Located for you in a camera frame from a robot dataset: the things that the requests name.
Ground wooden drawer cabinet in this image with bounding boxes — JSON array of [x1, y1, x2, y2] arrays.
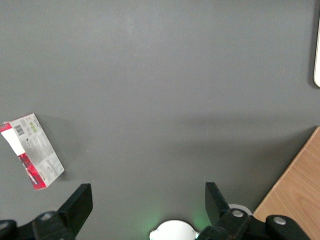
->
[[252, 126, 320, 240]]

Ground grey table mat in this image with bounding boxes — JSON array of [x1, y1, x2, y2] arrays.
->
[[0, 0, 320, 240]]

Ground red cookie box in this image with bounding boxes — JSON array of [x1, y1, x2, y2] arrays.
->
[[0, 113, 65, 192]]

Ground cream plastic tray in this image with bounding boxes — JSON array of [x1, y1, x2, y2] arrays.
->
[[313, 0, 320, 88]]

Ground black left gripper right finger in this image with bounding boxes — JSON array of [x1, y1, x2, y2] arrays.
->
[[197, 182, 311, 240]]

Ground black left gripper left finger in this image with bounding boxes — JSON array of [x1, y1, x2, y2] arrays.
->
[[0, 183, 94, 240]]

